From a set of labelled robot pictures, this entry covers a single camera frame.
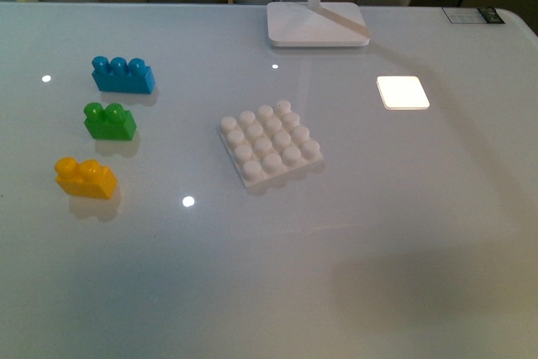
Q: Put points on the white studded base plate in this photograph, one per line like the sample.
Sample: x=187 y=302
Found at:
x=268 y=143

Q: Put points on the blue three-stud block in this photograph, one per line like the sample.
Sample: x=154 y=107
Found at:
x=118 y=75

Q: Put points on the yellow two-stud block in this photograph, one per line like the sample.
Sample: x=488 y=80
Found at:
x=88 y=179

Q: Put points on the green two-stud block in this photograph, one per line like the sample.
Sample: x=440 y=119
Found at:
x=110 y=123

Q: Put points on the table label sticker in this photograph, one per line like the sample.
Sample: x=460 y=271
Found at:
x=473 y=15

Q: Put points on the white desk lamp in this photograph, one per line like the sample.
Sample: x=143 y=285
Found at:
x=316 y=24

